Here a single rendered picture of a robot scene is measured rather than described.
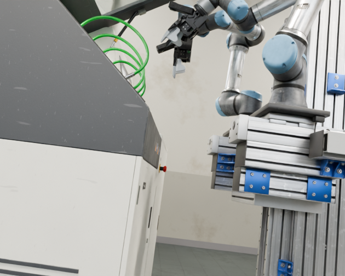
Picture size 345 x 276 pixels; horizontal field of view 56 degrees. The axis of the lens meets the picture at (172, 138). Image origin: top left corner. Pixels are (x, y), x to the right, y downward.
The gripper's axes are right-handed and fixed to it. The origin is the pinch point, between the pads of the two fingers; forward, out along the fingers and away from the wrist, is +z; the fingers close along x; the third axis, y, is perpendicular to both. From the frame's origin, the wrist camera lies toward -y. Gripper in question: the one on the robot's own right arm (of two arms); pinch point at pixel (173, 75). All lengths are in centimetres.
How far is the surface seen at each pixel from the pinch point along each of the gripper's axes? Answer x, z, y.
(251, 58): 280, -136, 84
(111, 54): 23.0, -16.1, -37.4
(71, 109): -47, 32, -28
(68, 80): -47, 22, -30
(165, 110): 270, -45, -23
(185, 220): 273, 93, 21
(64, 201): -47, 61, -25
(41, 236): -47, 72, -30
